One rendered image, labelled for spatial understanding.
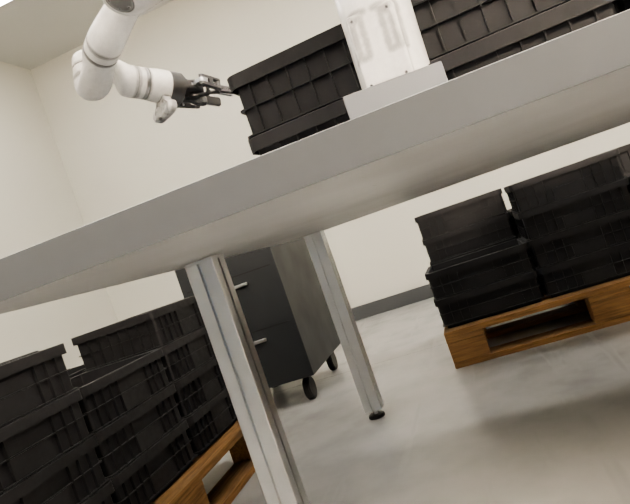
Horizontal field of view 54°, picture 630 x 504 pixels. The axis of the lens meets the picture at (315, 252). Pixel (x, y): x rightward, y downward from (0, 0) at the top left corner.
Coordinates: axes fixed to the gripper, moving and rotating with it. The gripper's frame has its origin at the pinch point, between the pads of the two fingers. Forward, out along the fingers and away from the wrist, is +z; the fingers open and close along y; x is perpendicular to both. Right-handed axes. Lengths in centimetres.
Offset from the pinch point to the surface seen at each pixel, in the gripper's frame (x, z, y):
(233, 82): 18.1, -21.1, -38.4
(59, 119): -158, 74, 370
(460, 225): 17, 146, 50
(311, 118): 27, -13, -48
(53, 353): 56, -37, 23
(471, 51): 25, 0, -70
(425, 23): 18, -3, -66
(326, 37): 16, -12, -53
